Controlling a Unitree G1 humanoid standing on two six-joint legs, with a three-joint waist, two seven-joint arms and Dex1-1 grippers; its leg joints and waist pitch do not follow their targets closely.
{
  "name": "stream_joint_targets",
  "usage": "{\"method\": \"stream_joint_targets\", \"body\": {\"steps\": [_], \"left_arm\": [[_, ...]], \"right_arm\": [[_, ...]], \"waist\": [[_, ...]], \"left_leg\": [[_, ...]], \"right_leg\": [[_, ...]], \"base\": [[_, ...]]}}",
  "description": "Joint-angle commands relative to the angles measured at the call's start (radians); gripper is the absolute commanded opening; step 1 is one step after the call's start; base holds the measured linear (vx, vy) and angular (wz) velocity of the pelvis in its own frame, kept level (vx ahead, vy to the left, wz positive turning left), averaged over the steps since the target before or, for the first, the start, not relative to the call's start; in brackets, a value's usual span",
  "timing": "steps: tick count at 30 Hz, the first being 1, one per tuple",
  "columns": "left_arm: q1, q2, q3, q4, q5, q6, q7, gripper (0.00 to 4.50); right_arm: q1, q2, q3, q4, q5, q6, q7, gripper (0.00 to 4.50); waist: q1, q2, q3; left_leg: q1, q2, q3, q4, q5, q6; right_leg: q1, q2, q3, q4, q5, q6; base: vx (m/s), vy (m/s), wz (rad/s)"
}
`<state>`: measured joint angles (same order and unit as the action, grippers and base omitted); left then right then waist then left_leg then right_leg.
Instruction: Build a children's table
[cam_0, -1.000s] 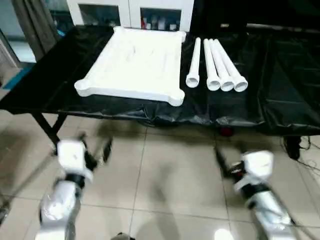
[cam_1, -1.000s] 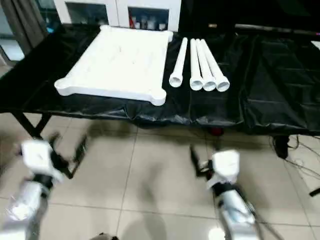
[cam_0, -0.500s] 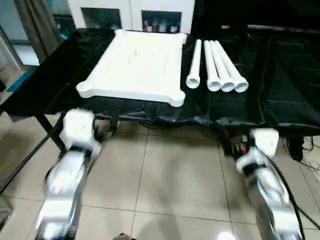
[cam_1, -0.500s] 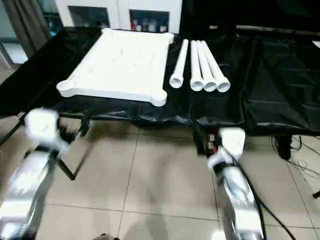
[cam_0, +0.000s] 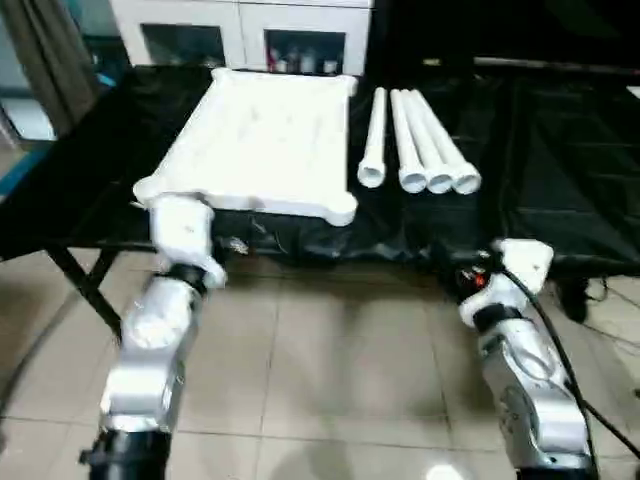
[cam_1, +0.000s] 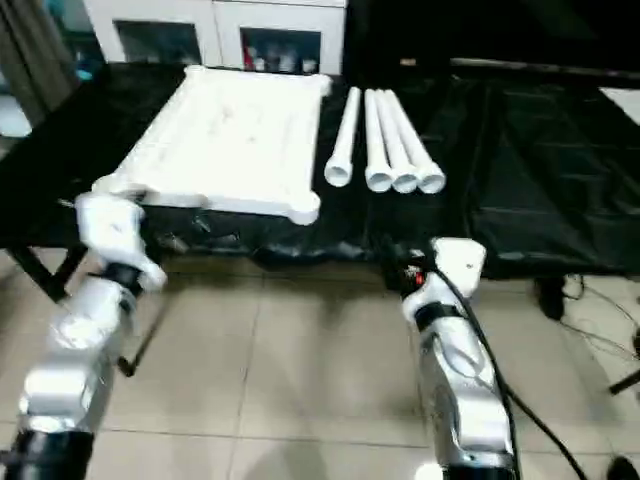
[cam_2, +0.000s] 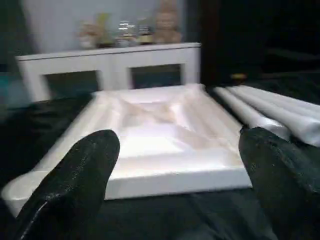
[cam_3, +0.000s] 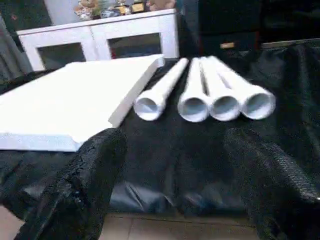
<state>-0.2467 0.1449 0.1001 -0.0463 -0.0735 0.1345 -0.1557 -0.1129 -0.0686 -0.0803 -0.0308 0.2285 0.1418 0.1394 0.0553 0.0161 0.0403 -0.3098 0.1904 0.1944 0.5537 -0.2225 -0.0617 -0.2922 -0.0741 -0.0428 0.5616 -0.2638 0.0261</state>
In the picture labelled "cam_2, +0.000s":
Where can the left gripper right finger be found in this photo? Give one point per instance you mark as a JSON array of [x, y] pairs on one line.
[[282, 187]]

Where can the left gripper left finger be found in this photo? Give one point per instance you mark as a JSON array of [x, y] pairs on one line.
[[75, 187]]

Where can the white plastic table top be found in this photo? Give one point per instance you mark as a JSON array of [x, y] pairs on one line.
[[162, 150]]

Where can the black mat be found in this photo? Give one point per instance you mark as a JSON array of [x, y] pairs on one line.
[[162, 220]]

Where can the white glass-door cabinet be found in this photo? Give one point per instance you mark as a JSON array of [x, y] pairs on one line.
[[112, 60]]

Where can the small beige plush figure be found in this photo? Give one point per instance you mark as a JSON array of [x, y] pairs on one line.
[[87, 36]]

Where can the black speaker with gold label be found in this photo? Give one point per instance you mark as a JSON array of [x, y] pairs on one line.
[[250, 37]]

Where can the yellow-green ornament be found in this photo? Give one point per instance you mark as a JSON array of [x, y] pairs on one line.
[[103, 30]]

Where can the clear glass jar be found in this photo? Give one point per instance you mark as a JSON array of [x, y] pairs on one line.
[[126, 32]]

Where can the beige figurine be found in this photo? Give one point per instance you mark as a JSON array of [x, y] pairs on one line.
[[166, 25]]

